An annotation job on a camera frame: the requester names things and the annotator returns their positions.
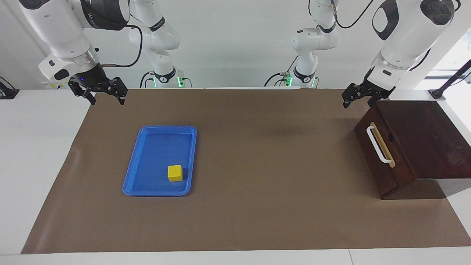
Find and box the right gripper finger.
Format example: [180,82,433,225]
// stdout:
[68,79,97,106]
[107,77,128,106]

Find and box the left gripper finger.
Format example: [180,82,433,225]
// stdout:
[367,95,390,107]
[341,84,365,109]

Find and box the wooden drawer with white handle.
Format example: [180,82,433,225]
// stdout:
[354,107,418,195]

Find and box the yellow cube block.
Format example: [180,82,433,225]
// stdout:
[167,165,184,182]

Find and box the black angled stand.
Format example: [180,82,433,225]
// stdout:
[429,60,471,100]

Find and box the dark brown wooden cabinet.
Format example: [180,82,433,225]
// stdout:
[353,100,471,200]

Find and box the blue plastic tray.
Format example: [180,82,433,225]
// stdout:
[122,126,197,197]

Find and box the bright window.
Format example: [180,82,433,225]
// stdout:
[414,29,471,91]

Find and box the brown paper table mat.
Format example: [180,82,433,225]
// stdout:
[21,88,471,254]

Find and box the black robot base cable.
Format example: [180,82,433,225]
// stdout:
[263,55,299,87]
[139,71,157,89]

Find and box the white wall power socket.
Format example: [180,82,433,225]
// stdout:
[40,81,72,89]

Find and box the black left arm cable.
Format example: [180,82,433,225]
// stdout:
[331,0,376,29]

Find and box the black table clamp mount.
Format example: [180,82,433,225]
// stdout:
[0,77,20,99]

